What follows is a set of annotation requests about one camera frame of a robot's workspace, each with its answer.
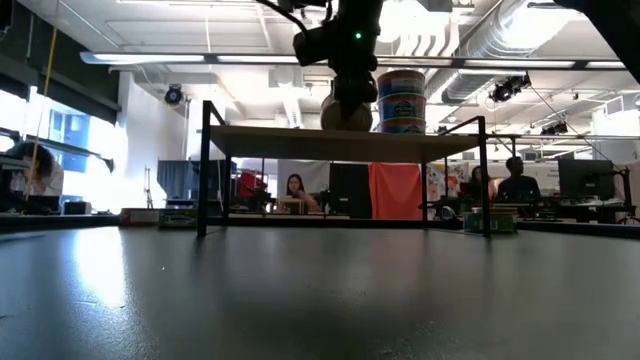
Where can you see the green label gold lid can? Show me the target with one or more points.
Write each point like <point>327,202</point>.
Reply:
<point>492,222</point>
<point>177,219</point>

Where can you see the wooden shelf with black legs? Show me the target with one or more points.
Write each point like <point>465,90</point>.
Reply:
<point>325,145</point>

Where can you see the round black wall speaker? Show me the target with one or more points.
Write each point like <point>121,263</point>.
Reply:
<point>173,95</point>

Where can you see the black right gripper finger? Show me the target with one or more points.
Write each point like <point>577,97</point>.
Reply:
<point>356,110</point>

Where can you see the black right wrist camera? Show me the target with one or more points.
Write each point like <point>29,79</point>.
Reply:
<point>312,47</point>

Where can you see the black table mat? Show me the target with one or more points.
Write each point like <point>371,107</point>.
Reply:
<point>320,300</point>

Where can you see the black ceiling spotlight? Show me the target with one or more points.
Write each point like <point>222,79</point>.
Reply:
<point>554,129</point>
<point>509,88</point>

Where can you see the person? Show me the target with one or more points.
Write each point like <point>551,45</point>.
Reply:
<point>477,182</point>
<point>35,172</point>
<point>518,182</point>
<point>299,192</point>

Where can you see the silver ventilation duct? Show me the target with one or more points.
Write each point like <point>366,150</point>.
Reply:
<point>500,40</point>

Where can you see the black window blind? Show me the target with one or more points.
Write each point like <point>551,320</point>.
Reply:
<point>80,92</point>

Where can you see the black background monitor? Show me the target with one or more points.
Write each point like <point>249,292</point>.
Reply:
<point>585,180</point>

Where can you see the red fabric item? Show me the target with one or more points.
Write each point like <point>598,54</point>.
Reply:
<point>250,182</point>

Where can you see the blue label seafood can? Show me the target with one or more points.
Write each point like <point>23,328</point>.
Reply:
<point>403,127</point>
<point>402,107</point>
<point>401,85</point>

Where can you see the white hanging sheet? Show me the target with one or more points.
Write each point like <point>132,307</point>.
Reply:
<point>315,175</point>

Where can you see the orange cloth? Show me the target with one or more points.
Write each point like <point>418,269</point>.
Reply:
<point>395,192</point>

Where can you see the black partition panel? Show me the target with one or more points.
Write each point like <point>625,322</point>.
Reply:
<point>350,192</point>

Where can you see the thin tripod stand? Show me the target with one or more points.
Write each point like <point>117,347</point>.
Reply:
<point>148,200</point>

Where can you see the grey curtain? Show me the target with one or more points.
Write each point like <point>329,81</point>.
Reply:
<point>175,180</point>

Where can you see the small wooden box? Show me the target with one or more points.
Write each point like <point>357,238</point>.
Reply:
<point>292,206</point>

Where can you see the black aluminium table frame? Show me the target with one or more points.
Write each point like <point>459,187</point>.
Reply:
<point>60,221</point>

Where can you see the colourful wall poster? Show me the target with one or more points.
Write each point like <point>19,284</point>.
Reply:
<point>450,182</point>

